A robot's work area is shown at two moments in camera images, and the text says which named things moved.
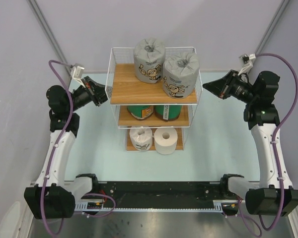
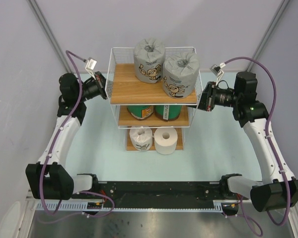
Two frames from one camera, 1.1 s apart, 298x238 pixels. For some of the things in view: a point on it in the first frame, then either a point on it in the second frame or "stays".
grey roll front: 181,72 stays
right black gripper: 222,87 to 206,102
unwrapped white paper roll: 165,140 stays
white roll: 141,138 stays
